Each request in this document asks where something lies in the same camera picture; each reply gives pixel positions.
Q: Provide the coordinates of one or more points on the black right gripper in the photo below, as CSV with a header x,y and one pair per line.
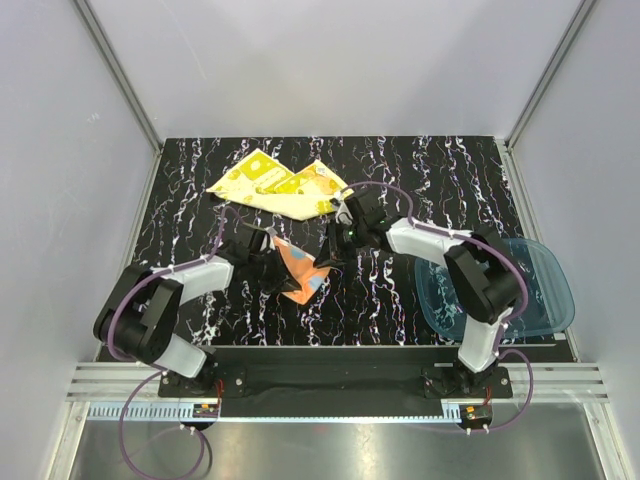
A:
x,y
324,254

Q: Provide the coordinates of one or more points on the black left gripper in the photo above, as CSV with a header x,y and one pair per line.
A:
x,y
282,279

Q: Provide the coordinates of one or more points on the orange polka dot towel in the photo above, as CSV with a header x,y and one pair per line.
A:
x,y
300,265

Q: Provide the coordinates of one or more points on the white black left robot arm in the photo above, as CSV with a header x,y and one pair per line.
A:
x,y
138,320

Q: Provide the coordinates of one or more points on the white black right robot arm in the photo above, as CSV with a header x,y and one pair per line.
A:
x,y
487,282

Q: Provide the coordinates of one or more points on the yellow patterned towel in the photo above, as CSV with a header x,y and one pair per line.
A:
x,y
260,181

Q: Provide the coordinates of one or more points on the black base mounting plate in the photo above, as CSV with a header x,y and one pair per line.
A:
x,y
432,371

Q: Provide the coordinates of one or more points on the blue translucent plastic tray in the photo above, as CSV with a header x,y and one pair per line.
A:
x,y
550,307

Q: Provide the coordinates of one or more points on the grey slotted cable duct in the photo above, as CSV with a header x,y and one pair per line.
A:
x,y
153,411

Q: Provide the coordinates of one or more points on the aluminium frame rail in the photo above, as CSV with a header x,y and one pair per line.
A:
x,y
557,383

